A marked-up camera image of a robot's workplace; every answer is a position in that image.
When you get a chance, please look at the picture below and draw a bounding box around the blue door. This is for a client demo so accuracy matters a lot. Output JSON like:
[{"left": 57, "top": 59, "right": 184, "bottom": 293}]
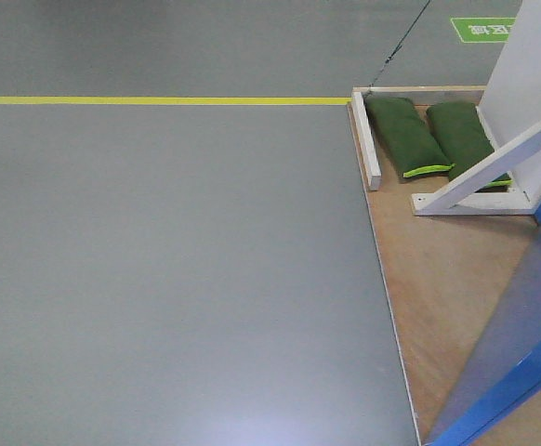
[{"left": 427, "top": 204, "right": 541, "bottom": 445}]

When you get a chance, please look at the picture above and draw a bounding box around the green sandbag left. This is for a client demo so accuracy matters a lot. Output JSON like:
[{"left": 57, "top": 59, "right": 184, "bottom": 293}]
[{"left": 364, "top": 95, "right": 454, "bottom": 179}]

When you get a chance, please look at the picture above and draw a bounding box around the green sandbag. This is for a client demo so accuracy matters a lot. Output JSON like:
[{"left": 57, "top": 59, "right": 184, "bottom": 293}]
[
  {"left": 364, "top": 95, "right": 454, "bottom": 179},
  {"left": 426, "top": 101, "right": 495, "bottom": 181}
]

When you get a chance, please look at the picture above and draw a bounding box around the plywood base platform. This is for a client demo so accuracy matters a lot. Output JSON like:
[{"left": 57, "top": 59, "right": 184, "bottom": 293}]
[{"left": 361, "top": 85, "right": 540, "bottom": 445}]

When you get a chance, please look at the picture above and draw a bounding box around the white triangular brace far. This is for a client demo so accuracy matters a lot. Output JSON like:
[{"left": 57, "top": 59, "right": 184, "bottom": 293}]
[{"left": 410, "top": 100, "right": 541, "bottom": 217}]

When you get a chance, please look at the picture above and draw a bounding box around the green sandbag right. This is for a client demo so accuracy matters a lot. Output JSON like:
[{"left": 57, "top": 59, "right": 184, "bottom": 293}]
[{"left": 426, "top": 101, "right": 495, "bottom": 181}]

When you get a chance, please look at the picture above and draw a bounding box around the green floor sign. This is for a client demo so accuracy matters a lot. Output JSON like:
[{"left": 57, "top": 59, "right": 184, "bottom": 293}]
[{"left": 450, "top": 17, "right": 516, "bottom": 44}]

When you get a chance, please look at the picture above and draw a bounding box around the white wooden edge rail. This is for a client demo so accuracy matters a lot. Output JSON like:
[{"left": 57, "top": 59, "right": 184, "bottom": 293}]
[{"left": 350, "top": 87, "right": 382, "bottom": 191}]

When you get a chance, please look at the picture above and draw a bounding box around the dark tether cord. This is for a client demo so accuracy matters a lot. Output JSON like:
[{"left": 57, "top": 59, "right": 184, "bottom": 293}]
[{"left": 367, "top": 0, "right": 434, "bottom": 89}]

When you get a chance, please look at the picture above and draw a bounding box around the white door frame panel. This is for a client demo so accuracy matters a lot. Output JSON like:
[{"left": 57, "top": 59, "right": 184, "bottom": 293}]
[{"left": 477, "top": 0, "right": 541, "bottom": 213}]

